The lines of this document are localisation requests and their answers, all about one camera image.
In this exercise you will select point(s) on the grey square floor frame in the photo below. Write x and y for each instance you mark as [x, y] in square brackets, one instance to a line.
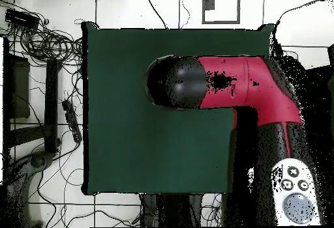
[203, 6]

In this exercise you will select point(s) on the dark green table cloth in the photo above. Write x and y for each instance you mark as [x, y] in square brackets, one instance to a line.
[130, 134]

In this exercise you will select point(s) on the black power strip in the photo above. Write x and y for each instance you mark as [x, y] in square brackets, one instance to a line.
[72, 121]

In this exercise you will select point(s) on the grey stand base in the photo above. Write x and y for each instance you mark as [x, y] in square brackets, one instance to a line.
[37, 160]

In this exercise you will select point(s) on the black electronics box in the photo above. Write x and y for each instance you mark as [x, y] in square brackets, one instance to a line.
[21, 18]

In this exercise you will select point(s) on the dark flat panel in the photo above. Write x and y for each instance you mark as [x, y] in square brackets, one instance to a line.
[19, 87]

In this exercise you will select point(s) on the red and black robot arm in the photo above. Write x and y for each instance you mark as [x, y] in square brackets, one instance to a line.
[234, 82]

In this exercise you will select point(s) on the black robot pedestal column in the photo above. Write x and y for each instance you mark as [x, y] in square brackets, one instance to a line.
[172, 209]

